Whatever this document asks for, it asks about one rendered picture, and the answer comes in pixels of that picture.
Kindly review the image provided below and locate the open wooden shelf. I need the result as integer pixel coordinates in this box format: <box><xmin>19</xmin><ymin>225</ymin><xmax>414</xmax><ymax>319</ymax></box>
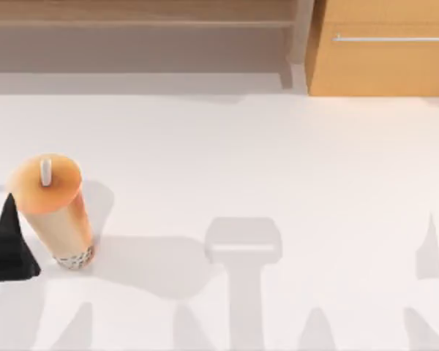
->
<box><xmin>0</xmin><ymin>0</ymin><xmax>309</xmax><ymax>91</ymax></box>

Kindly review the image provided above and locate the orange bubble tea cup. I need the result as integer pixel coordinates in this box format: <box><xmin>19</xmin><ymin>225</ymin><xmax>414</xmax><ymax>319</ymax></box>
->
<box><xmin>9</xmin><ymin>153</ymin><xmax>96</xmax><ymax>272</ymax></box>

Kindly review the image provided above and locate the wooden cupboard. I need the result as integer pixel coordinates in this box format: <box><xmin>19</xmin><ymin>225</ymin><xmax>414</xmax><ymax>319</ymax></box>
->
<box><xmin>304</xmin><ymin>0</ymin><xmax>439</xmax><ymax>97</ymax></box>

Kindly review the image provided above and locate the wooden drawer front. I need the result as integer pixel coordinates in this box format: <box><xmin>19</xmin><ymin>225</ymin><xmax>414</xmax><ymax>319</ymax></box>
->
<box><xmin>308</xmin><ymin>0</ymin><xmax>439</xmax><ymax>97</ymax></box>

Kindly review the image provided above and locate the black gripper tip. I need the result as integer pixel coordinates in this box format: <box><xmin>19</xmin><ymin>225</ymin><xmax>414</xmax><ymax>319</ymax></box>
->
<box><xmin>0</xmin><ymin>192</ymin><xmax>42</xmax><ymax>283</ymax></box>

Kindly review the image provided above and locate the long metal handle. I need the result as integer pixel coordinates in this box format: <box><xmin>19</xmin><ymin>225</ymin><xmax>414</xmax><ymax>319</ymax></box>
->
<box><xmin>332</xmin><ymin>33</ymin><xmax>439</xmax><ymax>43</ymax></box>

